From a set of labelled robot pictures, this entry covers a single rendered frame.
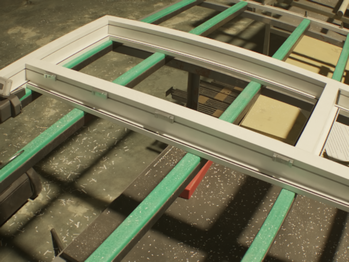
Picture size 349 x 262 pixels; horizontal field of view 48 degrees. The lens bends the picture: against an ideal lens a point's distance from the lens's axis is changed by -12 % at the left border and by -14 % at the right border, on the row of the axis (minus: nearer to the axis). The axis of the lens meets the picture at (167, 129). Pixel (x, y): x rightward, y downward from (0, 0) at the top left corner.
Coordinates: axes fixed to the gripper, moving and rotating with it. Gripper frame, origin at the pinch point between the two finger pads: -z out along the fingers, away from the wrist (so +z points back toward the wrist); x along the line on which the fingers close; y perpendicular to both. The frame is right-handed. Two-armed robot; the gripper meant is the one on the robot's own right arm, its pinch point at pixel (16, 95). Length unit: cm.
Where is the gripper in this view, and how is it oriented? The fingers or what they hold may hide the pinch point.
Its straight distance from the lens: 114.6
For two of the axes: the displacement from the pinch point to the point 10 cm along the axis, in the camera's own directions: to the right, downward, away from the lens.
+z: -5.2, 4.7, -7.2
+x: -8.5, -3.2, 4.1
